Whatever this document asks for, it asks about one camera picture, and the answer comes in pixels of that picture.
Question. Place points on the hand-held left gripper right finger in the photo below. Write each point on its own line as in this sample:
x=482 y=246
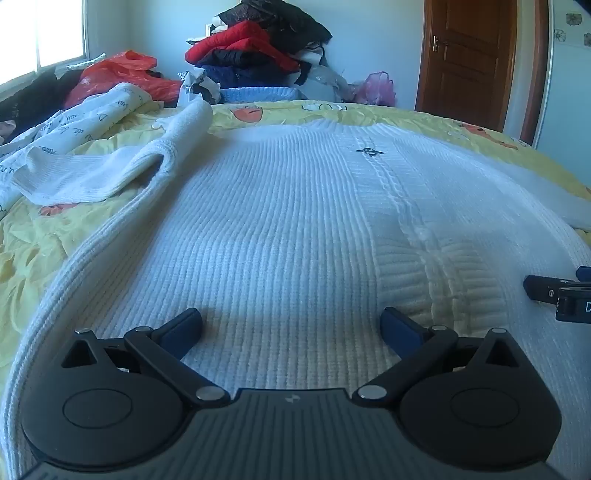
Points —
x=396 y=327

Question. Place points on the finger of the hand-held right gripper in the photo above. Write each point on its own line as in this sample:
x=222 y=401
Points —
x=584 y=273
x=540 y=288

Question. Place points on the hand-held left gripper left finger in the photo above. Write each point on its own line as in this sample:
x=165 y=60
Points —
x=185 y=328

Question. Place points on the white knit sweater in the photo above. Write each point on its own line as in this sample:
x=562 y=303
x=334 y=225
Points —
x=277 y=207

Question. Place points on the yellow carrot print bedsheet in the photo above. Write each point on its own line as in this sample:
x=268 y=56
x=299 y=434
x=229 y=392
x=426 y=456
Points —
x=37 y=258

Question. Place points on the white printed quilt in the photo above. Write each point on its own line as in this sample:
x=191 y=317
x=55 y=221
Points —
x=69 y=124

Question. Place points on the brown wooden door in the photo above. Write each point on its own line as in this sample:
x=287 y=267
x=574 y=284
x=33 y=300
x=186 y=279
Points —
x=466 y=60

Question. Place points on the pink plastic bag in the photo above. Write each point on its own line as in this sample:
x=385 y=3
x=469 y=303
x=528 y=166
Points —
x=378 y=87

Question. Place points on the black and white patterned bag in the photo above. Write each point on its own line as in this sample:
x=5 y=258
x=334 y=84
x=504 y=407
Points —
x=196 y=87

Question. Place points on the light blue knit garment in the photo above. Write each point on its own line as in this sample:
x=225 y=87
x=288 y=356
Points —
x=258 y=94

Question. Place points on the grey cloth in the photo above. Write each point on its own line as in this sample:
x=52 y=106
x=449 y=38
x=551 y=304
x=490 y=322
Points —
x=325 y=83

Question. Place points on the navy garment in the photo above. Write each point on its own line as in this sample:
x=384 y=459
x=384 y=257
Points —
x=244 y=76

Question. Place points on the red plastic bag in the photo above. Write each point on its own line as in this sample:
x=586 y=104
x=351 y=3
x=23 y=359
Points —
x=115 y=74

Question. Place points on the dark cloth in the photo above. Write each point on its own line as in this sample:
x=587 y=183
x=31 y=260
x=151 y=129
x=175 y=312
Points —
x=27 y=99

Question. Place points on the red garment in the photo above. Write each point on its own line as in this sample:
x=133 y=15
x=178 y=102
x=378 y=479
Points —
x=235 y=39

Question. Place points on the window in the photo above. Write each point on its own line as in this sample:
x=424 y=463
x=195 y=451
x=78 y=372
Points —
x=51 y=32

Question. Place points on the black garment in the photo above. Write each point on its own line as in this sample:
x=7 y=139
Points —
x=286 y=18

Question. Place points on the brown wooden door frame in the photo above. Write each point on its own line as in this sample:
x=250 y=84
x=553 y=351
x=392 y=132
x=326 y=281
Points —
x=535 y=69

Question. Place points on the flower wall sticker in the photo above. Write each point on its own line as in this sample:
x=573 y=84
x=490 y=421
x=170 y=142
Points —
x=573 y=18
x=559 y=34

